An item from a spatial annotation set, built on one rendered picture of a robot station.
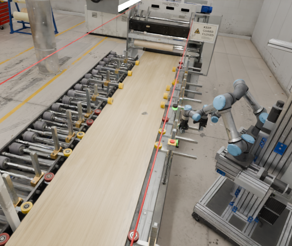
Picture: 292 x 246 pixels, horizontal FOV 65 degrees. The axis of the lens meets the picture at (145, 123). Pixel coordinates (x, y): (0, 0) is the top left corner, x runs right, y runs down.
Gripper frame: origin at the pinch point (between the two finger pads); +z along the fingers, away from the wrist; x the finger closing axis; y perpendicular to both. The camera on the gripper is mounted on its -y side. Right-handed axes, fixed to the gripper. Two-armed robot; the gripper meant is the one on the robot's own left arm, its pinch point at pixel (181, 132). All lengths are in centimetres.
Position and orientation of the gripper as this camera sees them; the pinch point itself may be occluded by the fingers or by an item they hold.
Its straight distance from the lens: 259.2
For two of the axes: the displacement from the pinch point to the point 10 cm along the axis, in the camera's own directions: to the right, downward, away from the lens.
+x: 9.9, 0.0, 1.5
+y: 1.3, 5.9, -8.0
